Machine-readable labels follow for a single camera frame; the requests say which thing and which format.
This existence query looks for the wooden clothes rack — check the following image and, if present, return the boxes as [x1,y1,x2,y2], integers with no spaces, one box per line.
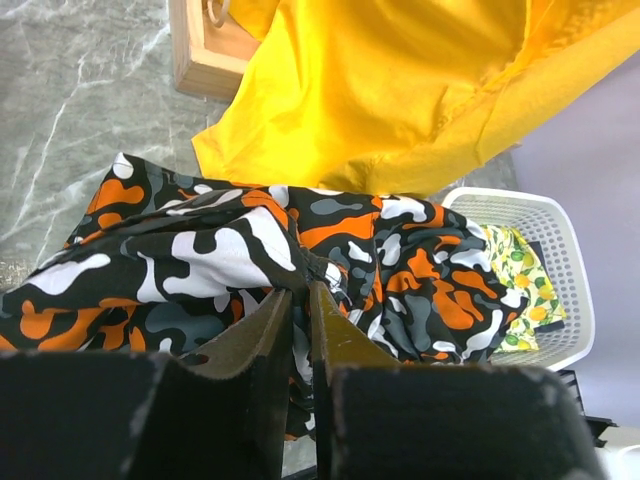
[168,0,259,100]

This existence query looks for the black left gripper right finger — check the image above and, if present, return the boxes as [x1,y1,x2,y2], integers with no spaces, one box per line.
[310,282,603,479]

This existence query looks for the lemon print cloth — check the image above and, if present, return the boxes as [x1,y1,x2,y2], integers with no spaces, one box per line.
[483,225,567,353]

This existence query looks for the orange camouflage shorts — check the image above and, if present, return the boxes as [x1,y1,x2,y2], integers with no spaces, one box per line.
[1,154,527,440]

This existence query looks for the yellow shorts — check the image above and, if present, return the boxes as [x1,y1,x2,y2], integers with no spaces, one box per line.
[192,0,639,197]

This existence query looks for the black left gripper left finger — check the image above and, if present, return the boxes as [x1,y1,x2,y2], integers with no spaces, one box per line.
[1,291,292,479]

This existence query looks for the white plastic basket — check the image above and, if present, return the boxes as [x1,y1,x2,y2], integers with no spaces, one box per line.
[442,187,596,371]

